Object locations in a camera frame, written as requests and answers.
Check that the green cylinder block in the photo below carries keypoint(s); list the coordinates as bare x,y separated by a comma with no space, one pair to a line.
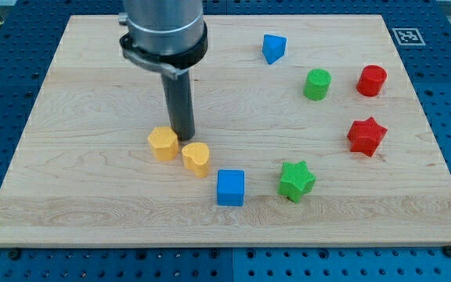
317,84

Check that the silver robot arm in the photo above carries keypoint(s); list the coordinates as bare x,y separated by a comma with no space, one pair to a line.
167,37

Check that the yellow heart block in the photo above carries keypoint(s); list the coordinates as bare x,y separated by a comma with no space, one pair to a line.
196,158

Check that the white fiducial marker tag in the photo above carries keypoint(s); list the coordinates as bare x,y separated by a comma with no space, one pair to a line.
408,36

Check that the green star block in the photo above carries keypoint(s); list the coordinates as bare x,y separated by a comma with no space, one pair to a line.
295,181

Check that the wooden board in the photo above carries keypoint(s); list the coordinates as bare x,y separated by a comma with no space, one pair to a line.
83,175

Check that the black clamp ring mount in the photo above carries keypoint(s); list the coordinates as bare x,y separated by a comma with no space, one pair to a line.
170,66

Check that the blue triangle block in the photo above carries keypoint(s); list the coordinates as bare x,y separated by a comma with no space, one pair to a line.
273,47

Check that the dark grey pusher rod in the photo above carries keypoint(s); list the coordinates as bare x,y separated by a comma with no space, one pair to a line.
178,96

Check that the red star block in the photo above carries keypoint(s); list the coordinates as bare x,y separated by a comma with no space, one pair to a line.
366,136

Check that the blue cube block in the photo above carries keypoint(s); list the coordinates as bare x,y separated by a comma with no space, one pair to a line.
230,187

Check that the yellow hexagon block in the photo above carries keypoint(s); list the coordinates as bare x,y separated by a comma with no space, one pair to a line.
164,143

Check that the red cylinder block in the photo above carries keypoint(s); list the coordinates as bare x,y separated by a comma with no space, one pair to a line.
371,80

